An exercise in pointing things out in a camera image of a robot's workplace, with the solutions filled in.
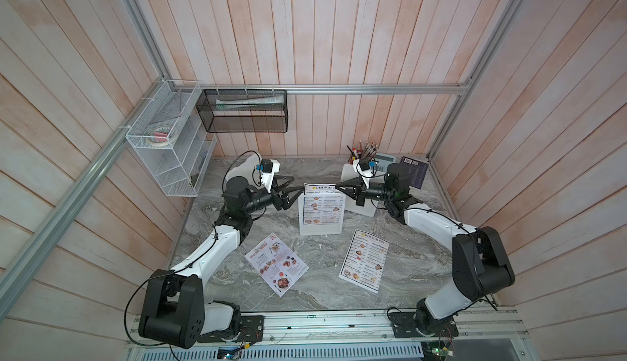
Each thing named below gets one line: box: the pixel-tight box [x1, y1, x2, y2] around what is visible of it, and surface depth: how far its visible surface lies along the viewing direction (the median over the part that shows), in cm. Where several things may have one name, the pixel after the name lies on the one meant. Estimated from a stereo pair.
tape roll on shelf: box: [146, 126, 171, 148], surface depth 74 cm
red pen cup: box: [346, 138, 379, 165], surface depth 107 cm
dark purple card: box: [400, 155, 430, 190], surface depth 116 cm
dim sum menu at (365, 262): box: [337, 229, 391, 295], surface depth 88 cm
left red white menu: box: [244, 232, 310, 298], surface depth 88 cm
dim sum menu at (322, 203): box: [302, 182, 346, 226], surface depth 85 cm
